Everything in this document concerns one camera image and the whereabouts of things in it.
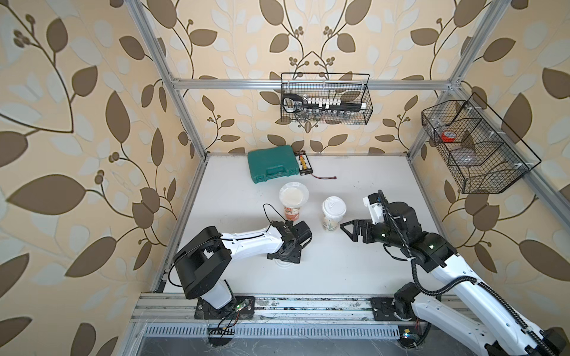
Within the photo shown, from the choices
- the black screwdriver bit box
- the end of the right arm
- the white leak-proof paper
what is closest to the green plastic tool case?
the black screwdriver bit box

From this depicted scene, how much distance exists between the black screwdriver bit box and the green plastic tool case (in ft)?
0.04

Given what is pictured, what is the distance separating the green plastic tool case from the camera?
1104mm

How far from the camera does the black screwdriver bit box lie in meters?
1.14

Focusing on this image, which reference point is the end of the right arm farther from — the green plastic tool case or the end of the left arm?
the green plastic tool case

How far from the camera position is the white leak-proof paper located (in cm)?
84

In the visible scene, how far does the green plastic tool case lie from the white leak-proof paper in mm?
227

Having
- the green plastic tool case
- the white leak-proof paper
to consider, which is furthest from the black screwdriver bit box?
the white leak-proof paper
